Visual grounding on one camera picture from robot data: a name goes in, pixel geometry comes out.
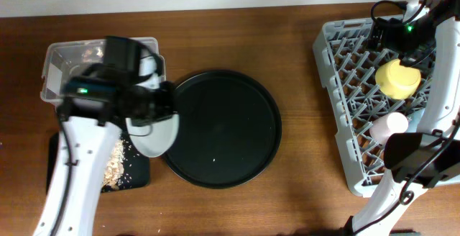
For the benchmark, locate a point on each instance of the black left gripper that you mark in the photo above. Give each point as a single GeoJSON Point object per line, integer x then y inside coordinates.
{"type": "Point", "coordinates": [166, 89]}

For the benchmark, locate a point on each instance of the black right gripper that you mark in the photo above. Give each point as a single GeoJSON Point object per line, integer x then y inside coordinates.
{"type": "Point", "coordinates": [390, 26]}

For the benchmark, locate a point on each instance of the grey plate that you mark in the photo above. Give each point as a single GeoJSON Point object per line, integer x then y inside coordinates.
{"type": "Point", "coordinates": [154, 139]}

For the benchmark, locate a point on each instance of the yellow bowl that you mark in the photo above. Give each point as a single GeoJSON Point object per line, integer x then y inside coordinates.
{"type": "Point", "coordinates": [397, 81]}

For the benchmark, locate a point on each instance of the food scraps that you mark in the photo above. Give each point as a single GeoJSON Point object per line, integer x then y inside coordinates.
{"type": "Point", "coordinates": [114, 168]}

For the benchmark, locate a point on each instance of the pink cup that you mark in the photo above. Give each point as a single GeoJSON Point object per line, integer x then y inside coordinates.
{"type": "Point", "coordinates": [385, 126]}

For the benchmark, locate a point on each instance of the blue cup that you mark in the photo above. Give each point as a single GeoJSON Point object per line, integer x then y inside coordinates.
{"type": "Point", "coordinates": [414, 119]}

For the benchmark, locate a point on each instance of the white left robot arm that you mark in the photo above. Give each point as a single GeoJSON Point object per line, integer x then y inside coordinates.
{"type": "Point", "coordinates": [83, 151]}

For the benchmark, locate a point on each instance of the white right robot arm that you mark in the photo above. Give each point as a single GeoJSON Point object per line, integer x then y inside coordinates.
{"type": "Point", "coordinates": [416, 162]}

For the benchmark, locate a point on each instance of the grey dishwasher rack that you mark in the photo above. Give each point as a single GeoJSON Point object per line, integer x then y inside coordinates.
{"type": "Point", "coordinates": [347, 70]}

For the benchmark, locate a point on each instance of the clear plastic waste bin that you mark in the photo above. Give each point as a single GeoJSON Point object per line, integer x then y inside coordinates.
{"type": "Point", "coordinates": [61, 63]}

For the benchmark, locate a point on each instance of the black rectangular tray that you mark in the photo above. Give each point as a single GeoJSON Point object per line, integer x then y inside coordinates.
{"type": "Point", "coordinates": [136, 168]}

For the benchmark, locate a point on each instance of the round black tray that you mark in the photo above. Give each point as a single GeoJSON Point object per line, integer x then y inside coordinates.
{"type": "Point", "coordinates": [230, 129]}

